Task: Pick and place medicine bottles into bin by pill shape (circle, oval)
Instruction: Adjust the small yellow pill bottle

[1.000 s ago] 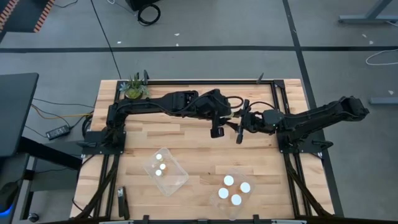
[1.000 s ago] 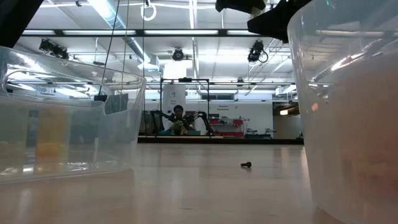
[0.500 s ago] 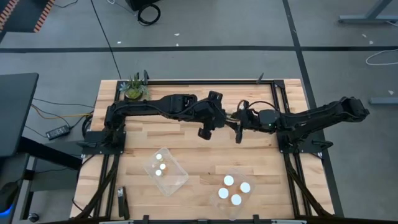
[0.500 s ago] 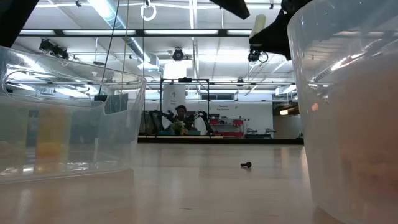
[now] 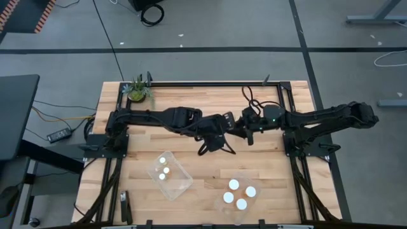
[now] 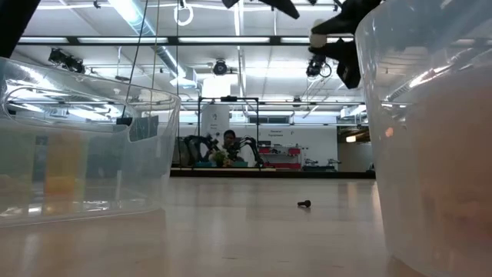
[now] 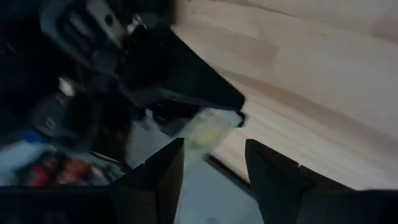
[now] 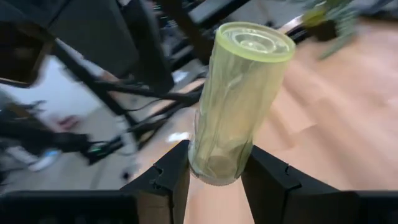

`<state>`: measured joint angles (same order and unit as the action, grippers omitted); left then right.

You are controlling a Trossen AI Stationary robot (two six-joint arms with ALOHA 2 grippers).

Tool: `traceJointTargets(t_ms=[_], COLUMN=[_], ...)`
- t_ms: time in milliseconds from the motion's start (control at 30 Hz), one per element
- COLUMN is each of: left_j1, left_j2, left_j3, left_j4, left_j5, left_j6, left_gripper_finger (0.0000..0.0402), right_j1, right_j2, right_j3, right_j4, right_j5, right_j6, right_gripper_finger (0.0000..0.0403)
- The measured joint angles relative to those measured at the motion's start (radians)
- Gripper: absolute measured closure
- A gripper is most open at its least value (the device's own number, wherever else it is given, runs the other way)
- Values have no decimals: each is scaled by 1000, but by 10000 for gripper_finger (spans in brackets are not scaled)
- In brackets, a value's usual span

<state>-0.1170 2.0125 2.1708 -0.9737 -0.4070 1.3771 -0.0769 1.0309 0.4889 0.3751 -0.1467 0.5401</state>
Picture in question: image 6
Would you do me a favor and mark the black ceiling spotlight cluster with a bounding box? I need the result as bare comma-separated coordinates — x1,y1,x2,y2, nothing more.
48,47,86,75

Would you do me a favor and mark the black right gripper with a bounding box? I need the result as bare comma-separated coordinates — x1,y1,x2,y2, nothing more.
307,0,381,90

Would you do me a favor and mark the white wall panel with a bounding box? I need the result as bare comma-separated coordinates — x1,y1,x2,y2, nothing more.
201,104,231,135

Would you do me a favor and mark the small amber pill bottle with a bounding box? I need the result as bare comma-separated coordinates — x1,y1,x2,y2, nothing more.
44,132,82,195

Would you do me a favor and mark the background black rig frame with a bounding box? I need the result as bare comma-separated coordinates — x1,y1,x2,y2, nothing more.
197,95,261,170

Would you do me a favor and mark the person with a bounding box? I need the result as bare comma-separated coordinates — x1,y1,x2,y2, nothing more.
221,129,241,162

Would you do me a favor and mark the small background potted plant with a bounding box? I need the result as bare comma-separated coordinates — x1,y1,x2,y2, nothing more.
212,150,228,169

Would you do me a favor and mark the hanging black ceiling device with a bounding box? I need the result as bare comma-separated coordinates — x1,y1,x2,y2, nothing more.
306,52,333,79

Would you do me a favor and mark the black ceiling light rail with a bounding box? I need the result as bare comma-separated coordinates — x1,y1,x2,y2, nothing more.
17,35,357,46

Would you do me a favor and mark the hanging dark panel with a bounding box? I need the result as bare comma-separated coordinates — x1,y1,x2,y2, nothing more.
128,115,159,142

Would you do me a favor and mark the silver ceiling duct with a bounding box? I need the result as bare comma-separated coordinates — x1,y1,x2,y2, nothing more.
109,0,188,80

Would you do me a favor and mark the red shelf rack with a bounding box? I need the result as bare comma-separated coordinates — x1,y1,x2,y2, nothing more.
258,144,304,171

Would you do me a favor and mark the clear rectangular plastic bin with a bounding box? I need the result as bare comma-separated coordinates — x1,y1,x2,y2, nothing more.
0,56,182,228

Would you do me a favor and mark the white hanging ring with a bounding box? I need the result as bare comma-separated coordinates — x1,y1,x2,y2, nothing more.
173,0,195,27

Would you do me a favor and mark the hanging black cable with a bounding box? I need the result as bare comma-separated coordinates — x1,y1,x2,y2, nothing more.
121,0,150,120

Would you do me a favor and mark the frosted clear plastic bin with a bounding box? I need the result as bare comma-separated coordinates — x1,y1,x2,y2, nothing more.
354,0,492,277

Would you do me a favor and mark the black aluminium table frame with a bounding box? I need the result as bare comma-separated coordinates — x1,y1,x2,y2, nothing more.
171,169,377,179

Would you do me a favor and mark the round black ceiling camera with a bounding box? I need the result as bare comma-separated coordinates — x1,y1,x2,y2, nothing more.
212,59,230,77

